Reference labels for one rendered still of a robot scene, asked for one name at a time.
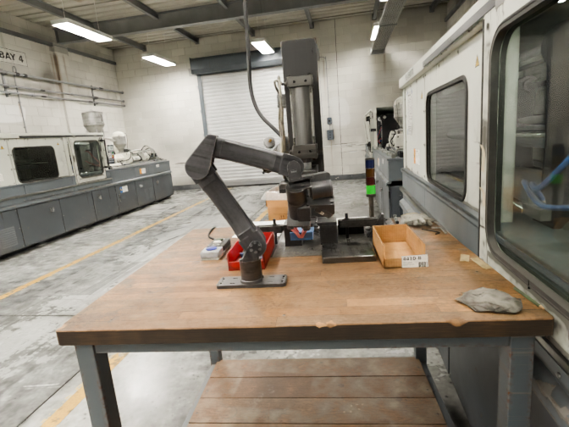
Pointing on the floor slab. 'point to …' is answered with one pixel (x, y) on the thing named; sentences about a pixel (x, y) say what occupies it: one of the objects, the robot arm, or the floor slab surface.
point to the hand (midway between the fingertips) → (301, 235)
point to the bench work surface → (308, 336)
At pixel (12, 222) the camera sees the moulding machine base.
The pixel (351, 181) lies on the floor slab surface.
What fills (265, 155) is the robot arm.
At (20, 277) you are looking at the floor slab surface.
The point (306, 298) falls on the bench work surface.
